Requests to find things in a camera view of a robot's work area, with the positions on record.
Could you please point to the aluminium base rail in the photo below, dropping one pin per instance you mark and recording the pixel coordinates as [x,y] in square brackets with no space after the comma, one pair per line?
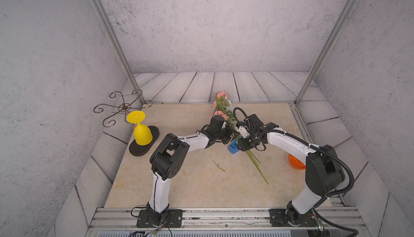
[236,222]

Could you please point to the wrought iron scroll stand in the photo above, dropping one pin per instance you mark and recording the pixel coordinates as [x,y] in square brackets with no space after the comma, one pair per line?
[125,105]

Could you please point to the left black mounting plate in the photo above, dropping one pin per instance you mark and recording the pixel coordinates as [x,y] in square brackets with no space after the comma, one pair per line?
[168,218]

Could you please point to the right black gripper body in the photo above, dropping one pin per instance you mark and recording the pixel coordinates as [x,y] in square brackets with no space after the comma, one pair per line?
[248,142]

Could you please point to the artificial flower bouquet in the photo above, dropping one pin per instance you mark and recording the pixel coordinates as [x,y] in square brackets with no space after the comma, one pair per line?
[222,107]

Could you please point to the black mounting plate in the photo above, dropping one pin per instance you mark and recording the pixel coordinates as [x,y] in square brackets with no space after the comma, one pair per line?
[168,218]
[291,218]

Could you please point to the yellow plastic goblet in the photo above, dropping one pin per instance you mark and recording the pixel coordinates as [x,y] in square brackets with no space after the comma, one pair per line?
[142,133]

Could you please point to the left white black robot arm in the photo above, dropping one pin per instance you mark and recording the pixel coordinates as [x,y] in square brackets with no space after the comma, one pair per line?
[169,157]

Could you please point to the aluminium frame post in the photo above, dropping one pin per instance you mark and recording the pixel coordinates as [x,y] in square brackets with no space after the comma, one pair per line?
[330,41]
[104,19]

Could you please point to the right aluminium frame post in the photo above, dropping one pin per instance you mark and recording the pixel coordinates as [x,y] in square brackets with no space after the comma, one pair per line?
[330,41]

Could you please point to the black oval tray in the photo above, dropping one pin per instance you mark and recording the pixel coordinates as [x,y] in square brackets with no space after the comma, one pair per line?
[138,150]

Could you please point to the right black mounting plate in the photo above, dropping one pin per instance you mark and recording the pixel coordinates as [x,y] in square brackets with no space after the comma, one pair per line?
[291,218]

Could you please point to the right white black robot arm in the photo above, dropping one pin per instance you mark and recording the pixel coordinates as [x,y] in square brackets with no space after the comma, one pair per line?
[325,174]

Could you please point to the small broken green twig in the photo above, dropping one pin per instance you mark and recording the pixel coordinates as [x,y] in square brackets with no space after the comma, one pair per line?
[217,165]

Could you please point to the left aluminium frame post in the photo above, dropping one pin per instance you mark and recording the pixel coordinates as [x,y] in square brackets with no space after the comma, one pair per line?
[104,19]

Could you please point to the orange plastic bowl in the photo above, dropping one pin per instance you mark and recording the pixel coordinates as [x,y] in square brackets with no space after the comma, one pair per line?
[295,163]

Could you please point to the blue tape dispenser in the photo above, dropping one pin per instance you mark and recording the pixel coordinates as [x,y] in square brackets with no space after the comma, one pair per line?
[233,148]

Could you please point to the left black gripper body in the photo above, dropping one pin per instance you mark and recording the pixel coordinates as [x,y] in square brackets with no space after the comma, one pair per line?
[226,135]

